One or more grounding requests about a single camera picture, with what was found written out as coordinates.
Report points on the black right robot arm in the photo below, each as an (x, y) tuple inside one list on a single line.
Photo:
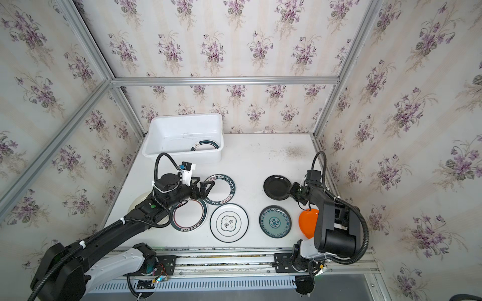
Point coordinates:
[(341, 233)]

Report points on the green rim lettered plate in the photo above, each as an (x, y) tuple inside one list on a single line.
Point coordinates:
[(223, 190)]

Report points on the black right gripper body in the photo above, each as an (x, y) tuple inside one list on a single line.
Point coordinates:
[(299, 192)]

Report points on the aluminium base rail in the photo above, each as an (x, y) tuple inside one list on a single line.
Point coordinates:
[(235, 262)]

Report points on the large cream plate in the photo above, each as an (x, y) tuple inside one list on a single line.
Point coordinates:
[(138, 200)]

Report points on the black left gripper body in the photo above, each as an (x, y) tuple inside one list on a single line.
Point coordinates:
[(182, 194)]

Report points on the white plate black outline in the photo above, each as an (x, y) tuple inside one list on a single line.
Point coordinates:
[(229, 223)]

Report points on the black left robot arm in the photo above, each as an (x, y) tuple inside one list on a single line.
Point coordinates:
[(68, 273)]

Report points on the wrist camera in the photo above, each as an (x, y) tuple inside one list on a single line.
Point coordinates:
[(187, 170), (314, 177)]

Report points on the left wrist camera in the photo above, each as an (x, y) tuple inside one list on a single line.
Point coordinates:
[(187, 170)]

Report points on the orange plastic plate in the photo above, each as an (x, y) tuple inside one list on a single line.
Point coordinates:
[(307, 222)]

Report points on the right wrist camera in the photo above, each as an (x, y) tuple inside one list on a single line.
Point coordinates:
[(314, 177)]

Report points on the white plastic bin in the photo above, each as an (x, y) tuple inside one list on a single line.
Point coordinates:
[(176, 134)]

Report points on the teal blue floral plate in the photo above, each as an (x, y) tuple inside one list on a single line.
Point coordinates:
[(275, 222)]

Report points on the aluminium frame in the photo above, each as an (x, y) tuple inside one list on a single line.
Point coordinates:
[(113, 84)]

